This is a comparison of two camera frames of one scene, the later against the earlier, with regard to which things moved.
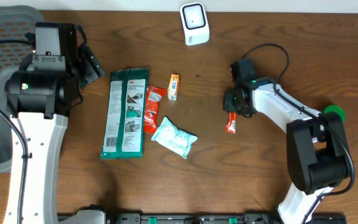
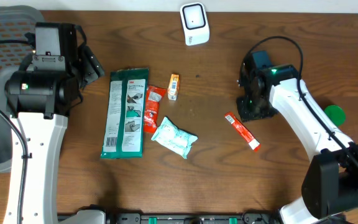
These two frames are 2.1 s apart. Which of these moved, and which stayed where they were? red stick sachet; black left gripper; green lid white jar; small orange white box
Moved: red stick sachet
Stayed: black left gripper; green lid white jar; small orange white box
